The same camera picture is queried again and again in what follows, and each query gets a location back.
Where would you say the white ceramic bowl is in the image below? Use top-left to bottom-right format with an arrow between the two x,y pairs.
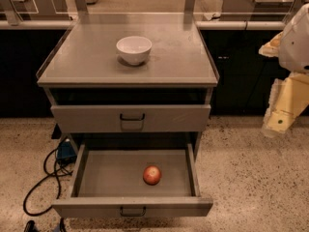
116,36 -> 153,66

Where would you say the steel background table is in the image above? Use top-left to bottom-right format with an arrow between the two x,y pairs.
220,0 -> 308,21

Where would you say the blue power box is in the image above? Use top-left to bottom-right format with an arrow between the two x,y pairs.
56,139 -> 76,163

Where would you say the black drawer handle upper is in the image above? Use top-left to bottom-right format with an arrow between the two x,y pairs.
120,113 -> 146,122

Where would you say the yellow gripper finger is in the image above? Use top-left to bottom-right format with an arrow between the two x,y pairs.
262,72 -> 309,138
259,32 -> 283,57

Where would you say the black drawer handle lower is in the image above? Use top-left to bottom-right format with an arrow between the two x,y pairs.
120,207 -> 147,218

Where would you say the grey drawer cabinet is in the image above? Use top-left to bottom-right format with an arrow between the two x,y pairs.
38,13 -> 218,147

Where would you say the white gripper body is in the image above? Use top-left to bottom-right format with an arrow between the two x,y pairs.
278,4 -> 309,73

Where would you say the open grey lower drawer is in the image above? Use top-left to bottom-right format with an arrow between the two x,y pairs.
53,145 -> 213,218

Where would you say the white horizontal rail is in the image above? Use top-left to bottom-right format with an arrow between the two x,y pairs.
0,20 -> 285,30

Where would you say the black drawer handle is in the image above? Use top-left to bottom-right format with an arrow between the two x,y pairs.
120,113 -> 146,122
120,207 -> 147,218

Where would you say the closed grey upper drawer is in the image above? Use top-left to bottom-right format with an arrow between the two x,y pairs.
51,105 -> 211,133

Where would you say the black power cable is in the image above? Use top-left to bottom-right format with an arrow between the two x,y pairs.
22,145 -> 73,218

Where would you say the red apple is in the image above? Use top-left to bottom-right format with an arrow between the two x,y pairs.
143,165 -> 161,186

